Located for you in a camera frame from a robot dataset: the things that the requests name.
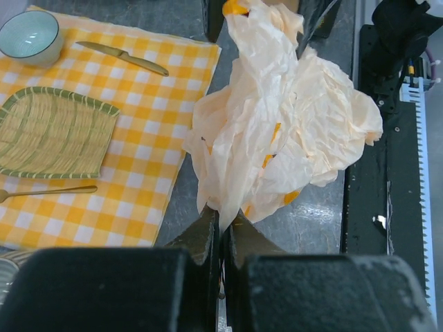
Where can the woven bamboo tray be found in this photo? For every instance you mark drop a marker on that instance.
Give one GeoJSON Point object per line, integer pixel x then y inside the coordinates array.
{"type": "Point", "coordinates": [54, 134]}

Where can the orange banana print plastic bag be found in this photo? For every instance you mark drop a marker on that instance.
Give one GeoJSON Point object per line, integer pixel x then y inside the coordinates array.
{"type": "Point", "coordinates": [287, 118]}

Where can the grey slotted cable duct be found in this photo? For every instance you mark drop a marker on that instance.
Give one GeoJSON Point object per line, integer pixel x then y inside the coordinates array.
{"type": "Point", "coordinates": [416, 95]}

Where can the striped ceramic cup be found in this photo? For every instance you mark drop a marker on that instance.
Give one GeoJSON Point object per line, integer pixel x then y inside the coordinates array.
{"type": "Point", "coordinates": [11, 262]}

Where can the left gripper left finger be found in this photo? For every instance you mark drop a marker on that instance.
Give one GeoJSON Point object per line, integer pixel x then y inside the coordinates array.
{"type": "Point", "coordinates": [196, 283]}

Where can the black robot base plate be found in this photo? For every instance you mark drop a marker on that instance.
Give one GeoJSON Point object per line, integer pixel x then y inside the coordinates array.
{"type": "Point", "coordinates": [382, 205]}

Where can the gold knife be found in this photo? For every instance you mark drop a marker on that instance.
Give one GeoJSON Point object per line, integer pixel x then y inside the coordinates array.
{"type": "Point", "coordinates": [125, 56]}

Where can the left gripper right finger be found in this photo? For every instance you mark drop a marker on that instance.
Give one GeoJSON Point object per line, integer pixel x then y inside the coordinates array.
{"type": "Point", "coordinates": [259, 280]}

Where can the gold fork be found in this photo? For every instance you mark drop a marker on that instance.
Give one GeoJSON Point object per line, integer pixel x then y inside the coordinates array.
{"type": "Point", "coordinates": [70, 191]}

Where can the yellow white checkered cloth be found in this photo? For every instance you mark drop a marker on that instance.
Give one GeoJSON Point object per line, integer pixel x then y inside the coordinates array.
{"type": "Point", "coordinates": [145, 154]}

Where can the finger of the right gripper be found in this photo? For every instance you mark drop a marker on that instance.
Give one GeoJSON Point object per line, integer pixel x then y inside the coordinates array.
{"type": "Point", "coordinates": [213, 18]}
{"type": "Point", "coordinates": [312, 12]}

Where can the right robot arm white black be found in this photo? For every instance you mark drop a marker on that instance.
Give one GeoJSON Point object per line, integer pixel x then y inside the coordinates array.
{"type": "Point", "coordinates": [398, 38]}

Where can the light blue ceramic bowl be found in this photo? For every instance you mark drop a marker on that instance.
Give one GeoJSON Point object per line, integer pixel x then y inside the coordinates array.
{"type": "Point", "coordinates": [33, 38]}

